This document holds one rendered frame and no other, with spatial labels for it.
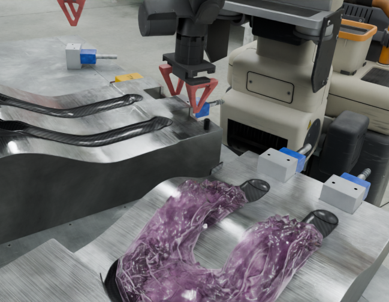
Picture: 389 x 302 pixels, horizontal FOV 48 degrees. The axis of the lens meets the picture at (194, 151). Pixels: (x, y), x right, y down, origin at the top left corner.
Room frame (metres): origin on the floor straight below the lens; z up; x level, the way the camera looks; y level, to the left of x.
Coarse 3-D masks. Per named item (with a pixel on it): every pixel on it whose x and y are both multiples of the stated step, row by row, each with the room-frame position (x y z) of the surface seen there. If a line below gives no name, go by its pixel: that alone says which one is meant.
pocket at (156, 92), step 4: (152, 88) 0.80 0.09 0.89; (156, 88) 0.81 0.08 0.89; (160, 88) 0.81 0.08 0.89; (148, 92) 0.80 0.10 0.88; (152, 92) 0.80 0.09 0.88; (156, 92) 0.81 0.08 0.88; (160, 92) 0.81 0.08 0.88; (152, 96) 0.80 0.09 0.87; (156, 96) 0.81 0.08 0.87; (160, 96) 0.81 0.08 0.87; (164, 96) 0.80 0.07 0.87
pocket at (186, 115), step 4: (184, 108) 0.72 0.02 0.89; (188, 108) 0.72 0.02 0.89; (192, 108) 0.73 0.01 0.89; (172, 112) 0.70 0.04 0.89; (176, 112) 0.71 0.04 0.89; (180, 112) 0.71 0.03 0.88; (184, 112) 0.72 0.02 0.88; (188, 112) 0.72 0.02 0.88; (192, 112) 0.73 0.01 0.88; (180, 116) 0.71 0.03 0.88; (184, 116) 0.72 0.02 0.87; (188, 116) 0.72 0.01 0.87; (192, 116) 0.72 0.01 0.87; (184, 120) 0.72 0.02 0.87; (188, 120) 0.72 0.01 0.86; (192, 120) 0.71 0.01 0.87; (196, 120) 0.70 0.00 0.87
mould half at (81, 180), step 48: (48, 96) 0.73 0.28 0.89; (96, 96) 0.75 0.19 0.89; (144, 96) 0.76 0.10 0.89; (0, 144) 0.48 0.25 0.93; (48, 144) 0.51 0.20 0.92; (144, 144) 0.59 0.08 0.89; (192, 144) 0.62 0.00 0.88; (0, 192) 0.45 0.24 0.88; (48, 192) 0.48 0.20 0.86; (96, 192) 0.52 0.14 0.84; (144, 192) 0.57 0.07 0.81; (0, 240) 0.44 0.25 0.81
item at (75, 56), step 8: (72, 48) 1.11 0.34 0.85; (80, 48) 1.13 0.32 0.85; (72, 56) 1.10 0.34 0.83; (80, 56) 1.11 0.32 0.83; (88, 56) 1.11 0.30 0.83; (96, 56) 1.13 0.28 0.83; (104, 56) 1.14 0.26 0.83; (112, 56) 1.14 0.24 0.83; (72, 64) 1.10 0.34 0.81; (80, 64) 1.11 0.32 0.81
